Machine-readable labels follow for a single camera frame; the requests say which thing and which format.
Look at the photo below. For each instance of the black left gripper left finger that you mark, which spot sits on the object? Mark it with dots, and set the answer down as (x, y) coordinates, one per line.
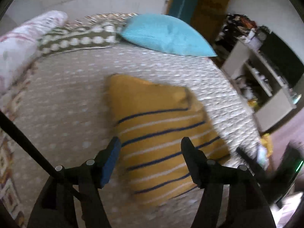
(98, 171)

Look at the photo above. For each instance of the olive white-dotted pillow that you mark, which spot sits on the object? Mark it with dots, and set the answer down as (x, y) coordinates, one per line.
(66, 39)

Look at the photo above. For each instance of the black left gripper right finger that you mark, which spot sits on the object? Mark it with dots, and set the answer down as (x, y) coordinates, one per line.
(203, 171)

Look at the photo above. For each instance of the yellow striped knit sweater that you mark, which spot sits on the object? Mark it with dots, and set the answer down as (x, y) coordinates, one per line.
(151, 120)

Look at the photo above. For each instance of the white shelf unit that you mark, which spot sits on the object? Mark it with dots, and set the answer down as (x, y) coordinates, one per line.
(265, 71)

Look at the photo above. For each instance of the turquoise pillow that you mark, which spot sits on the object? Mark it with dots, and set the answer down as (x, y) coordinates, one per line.
(166, 34)

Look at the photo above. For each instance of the grey white-dotted bedspread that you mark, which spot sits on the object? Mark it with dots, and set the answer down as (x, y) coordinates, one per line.
(67, 121)

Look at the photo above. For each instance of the brown wooden wardrobe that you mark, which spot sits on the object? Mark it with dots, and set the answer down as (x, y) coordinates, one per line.
(208, 18)

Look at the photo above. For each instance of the pink floral rolled blanket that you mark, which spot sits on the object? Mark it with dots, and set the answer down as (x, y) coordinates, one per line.
(19, 47)

